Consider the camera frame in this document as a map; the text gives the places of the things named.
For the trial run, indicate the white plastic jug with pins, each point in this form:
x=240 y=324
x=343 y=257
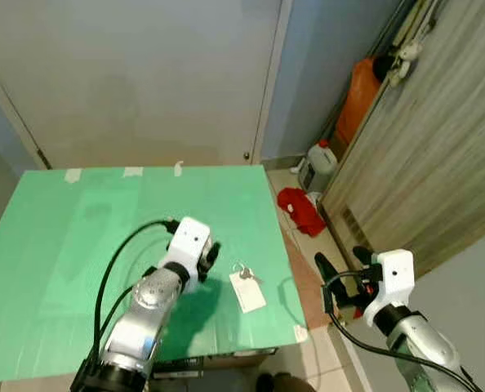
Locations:
x=322 y=159

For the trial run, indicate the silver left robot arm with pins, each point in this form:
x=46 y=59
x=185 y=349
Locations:
x=144 y=302

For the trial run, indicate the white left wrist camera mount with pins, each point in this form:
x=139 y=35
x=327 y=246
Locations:
x=189 y=241

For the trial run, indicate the red cloth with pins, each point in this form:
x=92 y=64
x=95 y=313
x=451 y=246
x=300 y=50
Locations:
x=300 y=208

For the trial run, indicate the grey plastic container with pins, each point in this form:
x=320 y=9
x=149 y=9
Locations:
x=306 y=175

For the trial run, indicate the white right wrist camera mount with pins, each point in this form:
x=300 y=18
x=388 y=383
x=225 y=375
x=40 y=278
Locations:
x=393 y=273

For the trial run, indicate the orange plastic canister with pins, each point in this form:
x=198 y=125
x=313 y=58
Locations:
x=358 y=98

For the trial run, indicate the brown floor mat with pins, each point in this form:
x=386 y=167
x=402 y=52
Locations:
x=308 y=278

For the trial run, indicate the small white plush toy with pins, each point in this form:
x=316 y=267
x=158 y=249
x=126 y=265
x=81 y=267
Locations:
x=406 y=55

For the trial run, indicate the white tape piece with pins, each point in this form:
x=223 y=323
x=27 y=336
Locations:
x=132 y=171
x=73 y=175
x=300 y=333
x=178 y=168

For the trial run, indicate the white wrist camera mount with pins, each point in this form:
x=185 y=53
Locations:
x=393 y=273
x=189 y=241

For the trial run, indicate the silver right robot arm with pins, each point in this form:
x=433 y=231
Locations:
x=426 y=343

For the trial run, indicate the wood grain door panel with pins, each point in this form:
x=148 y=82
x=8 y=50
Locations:
x=438 y=147

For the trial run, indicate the green table cover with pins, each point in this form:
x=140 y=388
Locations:
x=63 y=245

